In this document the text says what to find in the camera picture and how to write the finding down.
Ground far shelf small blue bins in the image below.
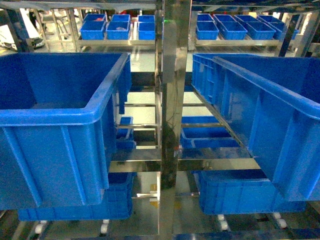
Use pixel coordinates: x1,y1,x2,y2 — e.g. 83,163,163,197
79,13,301,41

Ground blue bin lower middle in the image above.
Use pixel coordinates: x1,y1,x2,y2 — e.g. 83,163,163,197
180,127,239,149

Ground blue bin lower left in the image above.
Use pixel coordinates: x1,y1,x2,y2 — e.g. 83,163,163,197
17,172,134,222

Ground blue bin lower right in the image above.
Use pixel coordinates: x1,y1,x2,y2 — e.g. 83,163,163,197
192,169,307,215

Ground large blue bin upper left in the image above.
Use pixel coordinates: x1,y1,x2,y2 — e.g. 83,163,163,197
0,52,132,210

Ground large blue bin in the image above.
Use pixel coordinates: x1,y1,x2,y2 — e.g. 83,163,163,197
192,53,320,202
0,52,132,210

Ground central steel rack column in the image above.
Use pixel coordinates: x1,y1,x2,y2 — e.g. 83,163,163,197
154,0,192,240

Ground large blue bin upper right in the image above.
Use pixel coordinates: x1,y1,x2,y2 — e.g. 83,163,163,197
192,53,320,202

